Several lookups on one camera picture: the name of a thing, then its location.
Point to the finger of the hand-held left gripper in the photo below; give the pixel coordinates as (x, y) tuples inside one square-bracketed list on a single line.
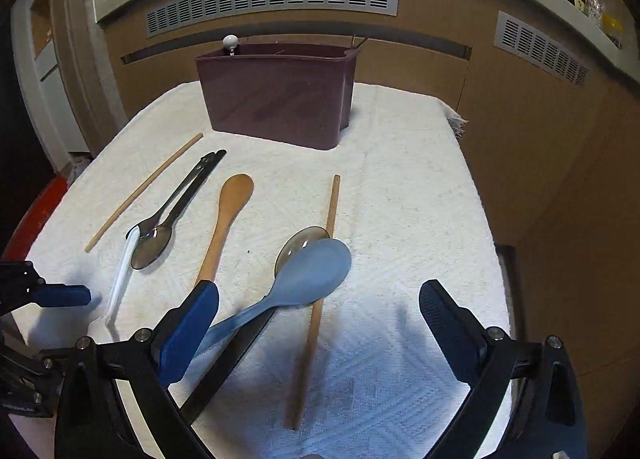
[(35, 361), (62, 295)]

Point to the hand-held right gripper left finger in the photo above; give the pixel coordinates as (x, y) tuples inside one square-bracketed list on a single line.
[(192, 329)]

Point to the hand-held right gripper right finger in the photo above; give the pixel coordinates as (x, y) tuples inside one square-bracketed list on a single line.
[(447, 329)]

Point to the white plastic spoon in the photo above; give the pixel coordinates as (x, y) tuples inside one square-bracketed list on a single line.
[(122, 279)]

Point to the wooden chopstick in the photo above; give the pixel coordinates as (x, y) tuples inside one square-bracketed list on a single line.
[(312, 334), (145, 189)]

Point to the metal spoon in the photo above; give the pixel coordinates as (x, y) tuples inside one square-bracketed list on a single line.
[(175, 201)]

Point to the light blue plastic spoon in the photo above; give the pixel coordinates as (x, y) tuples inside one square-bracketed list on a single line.
[(315, 274)]

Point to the wooden spoon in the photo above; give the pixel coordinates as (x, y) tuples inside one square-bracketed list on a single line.
[(235, 194)]

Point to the maroon plastic utensil holder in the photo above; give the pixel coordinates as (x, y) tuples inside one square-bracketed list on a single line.
[(270, 94)]

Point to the red round object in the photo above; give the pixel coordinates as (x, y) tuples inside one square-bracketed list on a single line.
[(42, 214)]

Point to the white woven towel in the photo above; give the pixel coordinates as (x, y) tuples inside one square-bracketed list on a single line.
[(410, 199)]

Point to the brown wooden cabinet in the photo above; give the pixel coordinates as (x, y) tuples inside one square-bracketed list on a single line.
[(550, 164)]

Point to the white knob utensil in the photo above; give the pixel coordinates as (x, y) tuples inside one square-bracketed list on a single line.
[(230, 41)]

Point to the short grey vent grille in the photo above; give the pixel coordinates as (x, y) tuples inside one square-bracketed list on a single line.
[(542, 49)]

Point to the yellow container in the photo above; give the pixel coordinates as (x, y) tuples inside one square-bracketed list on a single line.
[(613, 26)]

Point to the clear bottle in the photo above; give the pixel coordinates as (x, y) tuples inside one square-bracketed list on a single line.
[(595, 6)]

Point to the white wooden frame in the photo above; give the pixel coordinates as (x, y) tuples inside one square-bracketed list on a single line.
[(50, 84)]

